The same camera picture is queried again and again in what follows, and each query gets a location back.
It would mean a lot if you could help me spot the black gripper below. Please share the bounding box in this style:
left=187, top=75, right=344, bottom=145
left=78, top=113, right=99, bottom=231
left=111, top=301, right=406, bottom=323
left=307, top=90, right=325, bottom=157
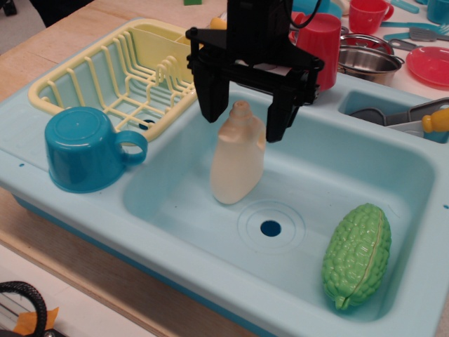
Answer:
left=185, top=1, right=323, bottom=143

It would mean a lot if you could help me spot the cream detergent bottle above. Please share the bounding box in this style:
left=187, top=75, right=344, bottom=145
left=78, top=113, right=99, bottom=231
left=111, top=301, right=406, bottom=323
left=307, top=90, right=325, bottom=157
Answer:
left=210, top=100, right=266, bottom=204

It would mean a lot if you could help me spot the yellow plastic drying rack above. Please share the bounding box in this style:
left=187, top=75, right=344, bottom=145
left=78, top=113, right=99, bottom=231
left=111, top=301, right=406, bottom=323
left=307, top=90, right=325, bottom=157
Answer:
left=28, top=19, right=196, bottom=141

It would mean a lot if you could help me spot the light blue toy sink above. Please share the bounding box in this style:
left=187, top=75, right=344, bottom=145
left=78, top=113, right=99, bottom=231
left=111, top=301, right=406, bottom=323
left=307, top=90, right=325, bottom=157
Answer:
left=1, top=75, right=448, bottom=336

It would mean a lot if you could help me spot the yellow dish brush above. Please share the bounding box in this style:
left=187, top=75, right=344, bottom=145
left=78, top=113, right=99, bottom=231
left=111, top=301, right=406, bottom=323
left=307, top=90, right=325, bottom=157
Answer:
left=209, top=17, right=227, bottom=30

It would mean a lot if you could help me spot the red plastic tumbler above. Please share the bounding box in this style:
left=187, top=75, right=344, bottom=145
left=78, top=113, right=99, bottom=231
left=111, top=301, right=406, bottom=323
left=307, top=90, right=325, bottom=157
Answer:
left=289, top=13, right=341, bottom=91

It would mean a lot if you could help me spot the teal plastic plate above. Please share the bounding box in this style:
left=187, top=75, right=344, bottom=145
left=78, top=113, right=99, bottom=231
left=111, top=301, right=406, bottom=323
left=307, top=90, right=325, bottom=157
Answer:
left=293, top=0, right=342, bottom=19

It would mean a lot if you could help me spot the stainless steel pot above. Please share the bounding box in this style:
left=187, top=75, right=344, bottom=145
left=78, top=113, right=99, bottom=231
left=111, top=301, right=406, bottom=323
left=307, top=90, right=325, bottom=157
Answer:
left=338, top=34, right=405, bottom=86

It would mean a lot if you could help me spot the red plastic mug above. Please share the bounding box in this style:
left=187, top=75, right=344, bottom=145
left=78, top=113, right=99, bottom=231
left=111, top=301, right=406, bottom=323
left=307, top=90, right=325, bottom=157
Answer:
left=349, top=0, right=394, bottom=35

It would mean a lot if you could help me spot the grey toy pan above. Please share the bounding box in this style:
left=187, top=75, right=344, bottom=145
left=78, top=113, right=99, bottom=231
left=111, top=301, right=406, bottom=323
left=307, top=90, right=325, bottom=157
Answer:
left=349, top=98, right=448, bottom=126

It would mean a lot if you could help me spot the blue plastic mug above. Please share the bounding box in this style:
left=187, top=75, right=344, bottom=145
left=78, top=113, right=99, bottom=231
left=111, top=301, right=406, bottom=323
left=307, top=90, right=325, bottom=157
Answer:
left=44, top=107, right=147, bottom=193

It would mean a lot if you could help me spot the teal toy utensil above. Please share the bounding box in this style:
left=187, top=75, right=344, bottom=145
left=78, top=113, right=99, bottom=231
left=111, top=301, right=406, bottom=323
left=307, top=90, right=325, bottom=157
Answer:
left=381, top=21, right=443, bottom=30

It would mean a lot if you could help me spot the grey toy spatula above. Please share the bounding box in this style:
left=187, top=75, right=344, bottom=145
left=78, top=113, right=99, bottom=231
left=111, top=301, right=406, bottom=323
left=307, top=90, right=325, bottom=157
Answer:
left=384, top=27, right=448, bottom=51

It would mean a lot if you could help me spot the red plastic plate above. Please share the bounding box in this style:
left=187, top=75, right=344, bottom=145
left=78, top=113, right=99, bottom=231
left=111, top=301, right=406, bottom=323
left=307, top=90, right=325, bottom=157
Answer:
left=406, top=46, right=448, bottom=88

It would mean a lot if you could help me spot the green bitter melon toy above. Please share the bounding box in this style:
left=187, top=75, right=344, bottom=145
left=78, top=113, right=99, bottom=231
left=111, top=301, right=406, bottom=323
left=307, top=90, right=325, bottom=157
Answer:
left=321, top=204, right=391, bottom=310

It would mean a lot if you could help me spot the blue plastic cup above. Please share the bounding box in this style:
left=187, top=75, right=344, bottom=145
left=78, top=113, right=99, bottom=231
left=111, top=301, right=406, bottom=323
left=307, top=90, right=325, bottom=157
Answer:
left=427, top=0, right=449, bottom=24

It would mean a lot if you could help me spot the orange tape piece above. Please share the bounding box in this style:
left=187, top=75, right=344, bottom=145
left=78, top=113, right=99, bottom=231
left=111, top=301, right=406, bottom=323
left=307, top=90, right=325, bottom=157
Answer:
left=13, top=307, right=59, bottom=336

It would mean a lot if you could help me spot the yellow handled toy knife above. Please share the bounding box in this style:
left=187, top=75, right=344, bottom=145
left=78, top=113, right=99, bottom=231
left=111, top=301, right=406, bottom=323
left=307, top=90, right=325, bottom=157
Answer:
left=389, top=108, right=448, bottom=138

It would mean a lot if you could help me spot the black braided cable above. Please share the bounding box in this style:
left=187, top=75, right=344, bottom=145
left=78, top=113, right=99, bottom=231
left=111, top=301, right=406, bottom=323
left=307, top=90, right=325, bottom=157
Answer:
left=0, top=281, right=48, bottom=333

